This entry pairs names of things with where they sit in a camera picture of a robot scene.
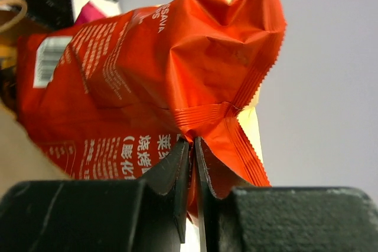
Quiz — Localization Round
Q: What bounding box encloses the yellow honey chips bag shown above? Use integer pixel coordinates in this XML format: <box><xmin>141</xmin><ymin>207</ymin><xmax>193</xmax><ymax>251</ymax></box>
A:
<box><xmin>0</xmin><ymin>44</ymin><xmax>17</xmax><ymax>69</ymax></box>

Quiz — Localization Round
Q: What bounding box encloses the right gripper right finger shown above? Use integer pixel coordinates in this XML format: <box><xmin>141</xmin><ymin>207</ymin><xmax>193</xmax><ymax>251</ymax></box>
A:
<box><xmin>194</xmin><ymin>138</ymin><xmax>377</xmax><ymax>251</ymax></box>

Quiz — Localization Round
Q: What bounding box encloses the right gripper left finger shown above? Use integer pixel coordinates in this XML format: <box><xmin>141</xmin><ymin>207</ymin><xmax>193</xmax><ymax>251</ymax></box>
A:
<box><xmin>1</xmin><ymin>140</ymin><xmax>189</xmax><ymax>251</ymax></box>

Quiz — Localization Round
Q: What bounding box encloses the brown paper bag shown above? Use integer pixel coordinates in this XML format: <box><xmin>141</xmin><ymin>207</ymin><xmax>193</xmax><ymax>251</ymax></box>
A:
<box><xmin>1</xmin><ymin>0</ymin><xmax>70</xmax><ymax>195</ymax></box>

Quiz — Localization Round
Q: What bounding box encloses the orange red snack bag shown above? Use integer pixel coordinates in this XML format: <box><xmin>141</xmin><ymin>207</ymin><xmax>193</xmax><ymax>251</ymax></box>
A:
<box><xmin>16</xmin><ymin>0</ymin><xmax>288</xmax><ymax>223</ymax></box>

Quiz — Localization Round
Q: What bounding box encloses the pink snack bag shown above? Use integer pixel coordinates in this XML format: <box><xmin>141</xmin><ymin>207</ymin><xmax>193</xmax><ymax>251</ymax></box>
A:
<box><xmin>74</xmin><ymin>1</ymin><xmax>106</xmax><ymax>25</ymax></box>

